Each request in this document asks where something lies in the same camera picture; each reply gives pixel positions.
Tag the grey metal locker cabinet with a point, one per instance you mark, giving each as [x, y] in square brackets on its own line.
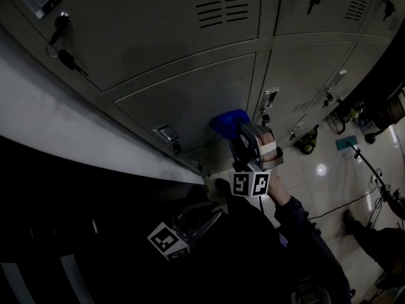
[142, 27]

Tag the black work table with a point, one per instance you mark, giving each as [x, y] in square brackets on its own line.
[379, 74]

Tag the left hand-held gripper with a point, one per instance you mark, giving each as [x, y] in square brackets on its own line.
[167, 241]

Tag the white power strip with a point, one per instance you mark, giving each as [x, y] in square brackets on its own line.
[375, 179]

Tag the person's body in dark clothes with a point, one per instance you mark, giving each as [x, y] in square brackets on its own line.
[246, 258]

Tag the green flat mop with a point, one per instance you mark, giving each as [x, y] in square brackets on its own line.
[343, 143]

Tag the person's right hand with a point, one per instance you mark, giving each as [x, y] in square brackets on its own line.
[269, 147]

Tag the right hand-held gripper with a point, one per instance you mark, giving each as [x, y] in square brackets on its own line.
[250, 184]

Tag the black framed glass entrance door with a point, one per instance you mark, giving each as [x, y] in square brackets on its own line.
[74, 277]

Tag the yellow and black vacuum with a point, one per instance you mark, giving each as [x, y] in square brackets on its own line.
[308, 141]

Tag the blue cleaning cloth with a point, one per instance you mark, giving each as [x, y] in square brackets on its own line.
[226, 123]

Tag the person's right forearm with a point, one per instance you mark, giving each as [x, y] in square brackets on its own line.
[280, 192]

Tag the dark canister vacuum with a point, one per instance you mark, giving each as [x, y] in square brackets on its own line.
[370, 136]

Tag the person's dark shoe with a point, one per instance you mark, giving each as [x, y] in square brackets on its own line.
[223, 185]

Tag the grey metal locker door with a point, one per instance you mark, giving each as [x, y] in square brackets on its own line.
[177, 106]

